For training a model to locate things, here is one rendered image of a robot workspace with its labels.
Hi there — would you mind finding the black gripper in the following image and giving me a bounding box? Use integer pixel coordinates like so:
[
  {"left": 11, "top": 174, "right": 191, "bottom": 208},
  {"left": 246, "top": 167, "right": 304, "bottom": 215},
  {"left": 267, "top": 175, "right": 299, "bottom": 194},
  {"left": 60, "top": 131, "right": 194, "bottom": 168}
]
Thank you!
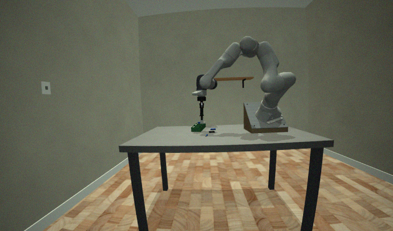
[{"left": 197, "top": 97, "right": 206, "bottom": 124}]

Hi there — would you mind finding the green rack of bins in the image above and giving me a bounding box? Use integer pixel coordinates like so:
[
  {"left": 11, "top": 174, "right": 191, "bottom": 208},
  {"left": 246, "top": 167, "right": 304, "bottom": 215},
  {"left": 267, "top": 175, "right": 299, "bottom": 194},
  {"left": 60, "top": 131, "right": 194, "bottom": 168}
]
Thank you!
[{"left": 191, "top": 123, "right": 206, "bottom": 132}]

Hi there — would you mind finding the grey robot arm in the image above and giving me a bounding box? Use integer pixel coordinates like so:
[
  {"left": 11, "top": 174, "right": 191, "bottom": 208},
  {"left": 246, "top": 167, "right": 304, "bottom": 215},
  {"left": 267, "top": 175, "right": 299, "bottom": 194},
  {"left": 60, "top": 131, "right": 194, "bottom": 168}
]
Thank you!
[{"left": 192, "top": 36, "right": 296, "bottom": 124}]

